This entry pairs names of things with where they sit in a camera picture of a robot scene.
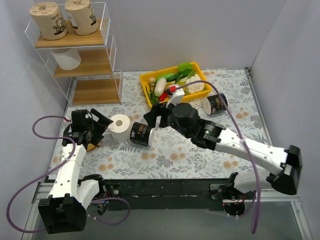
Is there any white toilet paper roll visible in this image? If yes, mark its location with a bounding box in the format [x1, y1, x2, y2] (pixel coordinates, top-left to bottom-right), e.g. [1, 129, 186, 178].
[51, 48, 82, 71]
[108, 114, 131, 142]

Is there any black roll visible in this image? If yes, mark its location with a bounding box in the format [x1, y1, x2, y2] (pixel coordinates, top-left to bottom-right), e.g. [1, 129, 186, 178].
[129, 122, 155, 147]
[202, 93, 228, 116]

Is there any brown paper roll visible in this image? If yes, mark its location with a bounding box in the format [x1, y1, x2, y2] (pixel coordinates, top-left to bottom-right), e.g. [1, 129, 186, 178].
[29, 1, 68, 41]
[64, 0, 99, 36]

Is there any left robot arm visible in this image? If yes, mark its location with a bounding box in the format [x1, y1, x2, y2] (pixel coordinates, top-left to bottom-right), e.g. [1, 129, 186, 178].
[38, 109, 113, 234]

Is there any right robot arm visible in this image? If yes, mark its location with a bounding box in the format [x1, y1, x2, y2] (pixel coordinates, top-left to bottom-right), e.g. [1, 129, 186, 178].
[143, 103, 302, 199]

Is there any green herb sprig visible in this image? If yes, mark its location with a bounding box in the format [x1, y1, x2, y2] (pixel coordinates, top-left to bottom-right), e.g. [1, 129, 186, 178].
[145, 85, 159, 105]

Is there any red chili pepper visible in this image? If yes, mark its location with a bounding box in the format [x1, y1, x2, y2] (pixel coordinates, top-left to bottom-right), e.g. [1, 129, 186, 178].
[158, 91, 168, 102]

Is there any toast bread slice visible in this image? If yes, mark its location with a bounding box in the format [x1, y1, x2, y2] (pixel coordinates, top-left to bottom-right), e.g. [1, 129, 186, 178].
[87, 143, 101, 152]

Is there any white radish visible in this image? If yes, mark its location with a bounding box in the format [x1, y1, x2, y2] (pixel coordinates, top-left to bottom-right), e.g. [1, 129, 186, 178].
[154, 77, 167, 97]

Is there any small mushroom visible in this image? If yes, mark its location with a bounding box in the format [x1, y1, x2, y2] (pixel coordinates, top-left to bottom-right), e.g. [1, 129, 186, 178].
[148, 77, 156, 85]

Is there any white cauliflower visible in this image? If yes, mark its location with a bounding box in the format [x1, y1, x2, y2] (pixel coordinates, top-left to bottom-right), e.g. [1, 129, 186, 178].
[184, 74, 205, 95]

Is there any yellow plastic bin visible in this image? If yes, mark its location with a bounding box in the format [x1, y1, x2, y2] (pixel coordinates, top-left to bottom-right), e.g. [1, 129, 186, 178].
[139, 62, 212, 108]

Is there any floral table mat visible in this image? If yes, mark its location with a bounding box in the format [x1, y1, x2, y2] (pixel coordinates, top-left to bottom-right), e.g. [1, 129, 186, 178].
[48, 69, 272, 180]

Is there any green cucumber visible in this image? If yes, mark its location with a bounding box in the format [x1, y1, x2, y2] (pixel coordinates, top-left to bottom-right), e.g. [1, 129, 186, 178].
[165, 72, 181, 83]

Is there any green leafy vegetable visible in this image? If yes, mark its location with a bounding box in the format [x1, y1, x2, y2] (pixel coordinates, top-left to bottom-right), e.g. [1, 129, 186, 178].
[178, 62, 193, 73]

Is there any white wire wooden shelf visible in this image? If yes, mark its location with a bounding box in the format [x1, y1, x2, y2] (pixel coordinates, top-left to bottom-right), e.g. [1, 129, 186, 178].
[25, 1, 123, 106]

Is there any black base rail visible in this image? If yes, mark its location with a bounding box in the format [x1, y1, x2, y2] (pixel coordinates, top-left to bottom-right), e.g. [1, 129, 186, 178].
[32, 177, 278, 218]

